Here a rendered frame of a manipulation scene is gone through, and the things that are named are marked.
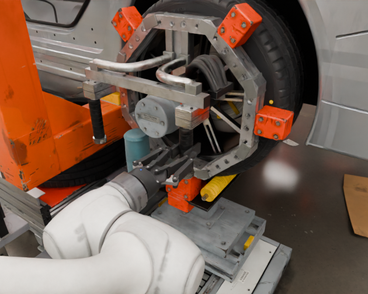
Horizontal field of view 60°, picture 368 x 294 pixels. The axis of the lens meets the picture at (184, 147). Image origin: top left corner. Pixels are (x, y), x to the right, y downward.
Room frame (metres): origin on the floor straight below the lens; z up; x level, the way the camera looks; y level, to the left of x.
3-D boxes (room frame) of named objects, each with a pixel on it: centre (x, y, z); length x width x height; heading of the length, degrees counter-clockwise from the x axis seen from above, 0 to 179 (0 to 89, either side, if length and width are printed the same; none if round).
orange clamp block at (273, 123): (0.84, -0.26, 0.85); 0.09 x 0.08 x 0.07; 56
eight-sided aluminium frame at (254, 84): (1.02, 0.00, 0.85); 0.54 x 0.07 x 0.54; 56
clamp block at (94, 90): (0.94, 0.26, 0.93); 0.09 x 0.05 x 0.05; 146
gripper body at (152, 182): (0.60, 0.08, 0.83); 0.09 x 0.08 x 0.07; 146
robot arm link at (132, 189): (0.54, 0.12, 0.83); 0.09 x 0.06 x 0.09; 56
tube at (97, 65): (0.97, 0.15, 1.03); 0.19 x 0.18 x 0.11; 146
